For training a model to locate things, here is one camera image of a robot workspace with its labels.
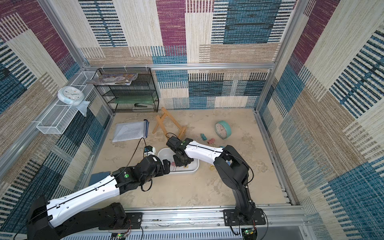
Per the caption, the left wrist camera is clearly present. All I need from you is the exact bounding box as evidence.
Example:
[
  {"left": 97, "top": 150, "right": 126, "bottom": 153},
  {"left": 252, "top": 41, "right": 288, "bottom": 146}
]
[{"left": 144, "top": 146, "right": 156, "bottom": 157}]

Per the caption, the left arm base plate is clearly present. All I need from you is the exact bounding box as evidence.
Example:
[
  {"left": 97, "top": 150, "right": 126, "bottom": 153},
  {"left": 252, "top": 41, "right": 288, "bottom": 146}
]
[{"left": 120, "top": 212, "right": 143, "bottom": 230}]

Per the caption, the white wire mesh basket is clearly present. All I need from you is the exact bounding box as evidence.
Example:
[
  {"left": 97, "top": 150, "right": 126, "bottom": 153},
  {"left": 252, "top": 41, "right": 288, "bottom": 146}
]
[{"left": 37, "top": 72, "right": 94, "bottom": 135}]

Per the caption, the black stapler on shelf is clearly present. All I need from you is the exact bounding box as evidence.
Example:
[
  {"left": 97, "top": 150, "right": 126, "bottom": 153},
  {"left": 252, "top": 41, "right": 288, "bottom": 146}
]
[{"left": 134, "top": 104, "right": 154, "bottom": 109}]

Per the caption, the blue cloth pad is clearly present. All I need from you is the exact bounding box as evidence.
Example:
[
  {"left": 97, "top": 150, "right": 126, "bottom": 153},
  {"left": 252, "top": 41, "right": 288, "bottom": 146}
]
[{"left": 89, "top": 172, "right": 111, "bottom": 186}]

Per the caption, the wooden easel stand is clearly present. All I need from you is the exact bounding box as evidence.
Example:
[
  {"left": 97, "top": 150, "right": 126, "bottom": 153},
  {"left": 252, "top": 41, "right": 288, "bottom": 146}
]
[{"left": 152, "top": 107, "right": 187, "bottom": 139}]

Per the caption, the magazine on shelf top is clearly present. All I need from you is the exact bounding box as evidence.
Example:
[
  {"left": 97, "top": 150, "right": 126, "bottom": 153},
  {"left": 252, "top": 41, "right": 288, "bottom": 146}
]
[{"left": 87, "top": 74, "right": 139, "bottom": 86}]

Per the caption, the pink binder clip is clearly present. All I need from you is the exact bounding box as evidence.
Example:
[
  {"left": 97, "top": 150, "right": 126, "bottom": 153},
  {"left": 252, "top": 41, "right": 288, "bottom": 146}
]
[{"left": 207, "top": 138, "right": 216, "bottom": 145}]

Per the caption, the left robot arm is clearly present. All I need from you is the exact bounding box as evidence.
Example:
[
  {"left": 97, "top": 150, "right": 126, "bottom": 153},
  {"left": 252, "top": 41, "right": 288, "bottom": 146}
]
[{"left": 27, "top": 155, "right": 171, "bottom": 240}]

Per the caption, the green round alarm clock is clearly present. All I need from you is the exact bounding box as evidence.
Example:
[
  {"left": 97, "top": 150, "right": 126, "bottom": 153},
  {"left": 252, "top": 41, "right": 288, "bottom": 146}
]
[{"left": 215, "top": 121, "right": 232, "bottom": 140}]

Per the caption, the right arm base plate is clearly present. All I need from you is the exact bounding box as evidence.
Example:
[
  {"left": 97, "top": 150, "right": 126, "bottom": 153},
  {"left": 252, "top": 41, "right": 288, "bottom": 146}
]
[{"left": 223, "top": 208, "right": 267, "bottom": 227}]

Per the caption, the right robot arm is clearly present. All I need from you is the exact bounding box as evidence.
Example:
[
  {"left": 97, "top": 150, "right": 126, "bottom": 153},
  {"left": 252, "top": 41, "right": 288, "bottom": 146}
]
[{"left": 166, "top": 136, "right": 256, "bottom": 224}]

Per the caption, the white round wall clock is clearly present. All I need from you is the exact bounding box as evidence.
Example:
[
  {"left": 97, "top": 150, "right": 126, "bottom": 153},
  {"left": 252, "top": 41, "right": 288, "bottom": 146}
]
[{"left": 57, "top": 86, "right": 85, "bottom": 106}]

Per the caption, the teal binder clip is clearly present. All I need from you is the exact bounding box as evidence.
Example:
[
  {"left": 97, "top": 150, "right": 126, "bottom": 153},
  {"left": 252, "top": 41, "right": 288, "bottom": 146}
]
[{"left": 200, "top": 134, "right": 208, "bottom": 142}]

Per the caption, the black mesh shelf rack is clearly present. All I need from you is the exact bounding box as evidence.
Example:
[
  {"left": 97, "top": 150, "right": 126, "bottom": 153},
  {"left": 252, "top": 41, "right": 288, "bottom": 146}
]
[{"left": 92, "top": 67, "right": 160, "bottom": 114}]

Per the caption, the green folder on shelf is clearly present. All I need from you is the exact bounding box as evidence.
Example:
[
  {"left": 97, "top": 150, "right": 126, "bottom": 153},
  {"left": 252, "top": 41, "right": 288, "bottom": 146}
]
[{"left": 113, "top": 96, "right": 155, "bottom": 105}]

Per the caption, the white plastic storage box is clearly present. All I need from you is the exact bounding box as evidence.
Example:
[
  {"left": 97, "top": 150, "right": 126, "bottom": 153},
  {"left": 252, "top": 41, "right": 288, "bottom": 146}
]
[{"left": 157, "top": 148, "right": 200, "bottom": 175}]

